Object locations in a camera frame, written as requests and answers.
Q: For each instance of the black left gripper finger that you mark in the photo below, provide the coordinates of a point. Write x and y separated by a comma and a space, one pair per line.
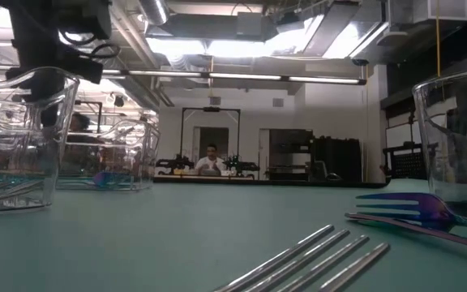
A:
39, 91
57, 97

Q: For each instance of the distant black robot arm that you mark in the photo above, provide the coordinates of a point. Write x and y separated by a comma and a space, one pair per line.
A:
176, 163

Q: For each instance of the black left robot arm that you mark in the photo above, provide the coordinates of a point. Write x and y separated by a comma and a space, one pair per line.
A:
35, 24

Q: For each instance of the person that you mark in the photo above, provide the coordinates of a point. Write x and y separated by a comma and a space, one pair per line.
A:
211, 162
80, 121

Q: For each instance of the distant wooden table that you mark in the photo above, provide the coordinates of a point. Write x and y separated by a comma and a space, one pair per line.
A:
176, 177

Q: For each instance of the green table mat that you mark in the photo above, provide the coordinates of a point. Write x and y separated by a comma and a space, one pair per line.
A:
136, 243

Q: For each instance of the long ceiling light strip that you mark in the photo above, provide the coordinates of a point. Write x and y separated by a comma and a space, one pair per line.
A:
241, 76

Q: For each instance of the grey ceiling unit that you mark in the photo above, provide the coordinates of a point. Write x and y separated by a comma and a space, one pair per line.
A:
255, 25

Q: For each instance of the grey shelving rack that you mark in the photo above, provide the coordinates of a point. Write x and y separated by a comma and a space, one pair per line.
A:
290, 150

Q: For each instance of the black cabinet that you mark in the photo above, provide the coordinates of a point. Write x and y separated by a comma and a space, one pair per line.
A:
339, 160

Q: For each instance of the black perforated cart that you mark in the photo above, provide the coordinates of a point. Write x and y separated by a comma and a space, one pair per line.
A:
408, 162

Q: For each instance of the silver ribbed ventilation duct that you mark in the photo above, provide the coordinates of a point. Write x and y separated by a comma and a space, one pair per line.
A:
154, 10

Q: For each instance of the black gantry frame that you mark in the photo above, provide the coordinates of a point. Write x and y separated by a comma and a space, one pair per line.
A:
210, 109

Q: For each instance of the black table frame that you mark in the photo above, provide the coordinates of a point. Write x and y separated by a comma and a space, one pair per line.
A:
318, 183

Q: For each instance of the white ceiling duct box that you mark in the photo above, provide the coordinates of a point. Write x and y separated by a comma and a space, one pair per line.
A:
440, 10

